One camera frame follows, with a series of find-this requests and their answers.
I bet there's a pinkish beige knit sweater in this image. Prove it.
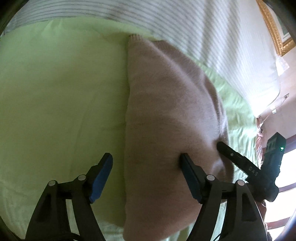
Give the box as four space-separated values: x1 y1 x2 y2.
123 35 234 240

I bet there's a person's right hand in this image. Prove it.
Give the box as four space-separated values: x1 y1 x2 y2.
255 201 267 219

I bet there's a pink cloth at bedside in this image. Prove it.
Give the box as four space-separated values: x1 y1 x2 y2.
255 116 264 167

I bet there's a white striped quilt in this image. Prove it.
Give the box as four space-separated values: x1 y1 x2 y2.
4 1 280 116

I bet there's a light green bed sheet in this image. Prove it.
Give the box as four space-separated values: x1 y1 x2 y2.
0 17 261 241

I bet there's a gold picture frame right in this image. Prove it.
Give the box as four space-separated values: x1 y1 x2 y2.
256 0 295 56

